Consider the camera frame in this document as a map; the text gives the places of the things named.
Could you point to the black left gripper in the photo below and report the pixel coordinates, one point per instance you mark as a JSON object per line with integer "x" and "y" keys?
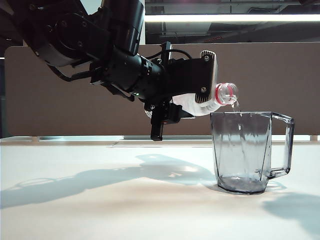
{"x": 180, "y": 77}

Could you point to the red label mineral water bottle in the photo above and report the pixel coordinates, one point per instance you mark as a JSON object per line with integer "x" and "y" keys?
{"x": 190, "y": 105}

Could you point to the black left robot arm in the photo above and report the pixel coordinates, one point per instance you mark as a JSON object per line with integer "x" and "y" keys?
{"x": 75, "y": 37}

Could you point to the grey transparent plastic mug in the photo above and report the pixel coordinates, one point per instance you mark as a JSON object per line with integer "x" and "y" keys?
{"x": 240, "y": 155}

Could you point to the brown desk partition panel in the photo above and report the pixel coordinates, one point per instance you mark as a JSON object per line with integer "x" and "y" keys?
{"x": 262, "y": 82}

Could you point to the bright ceiling light strip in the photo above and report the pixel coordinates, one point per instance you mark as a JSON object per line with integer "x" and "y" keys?
{"x": 225, "y": 18}

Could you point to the dark glass window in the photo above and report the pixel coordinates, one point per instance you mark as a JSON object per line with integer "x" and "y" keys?
{"x": 250, "y": 32}

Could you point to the left wrist camera housing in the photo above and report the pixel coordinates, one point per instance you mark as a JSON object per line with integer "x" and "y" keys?
{"x": 206, "y": 75}

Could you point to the long aluminium partition base rail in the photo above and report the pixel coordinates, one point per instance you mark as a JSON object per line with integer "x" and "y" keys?
{"x": 87, "y": 137}

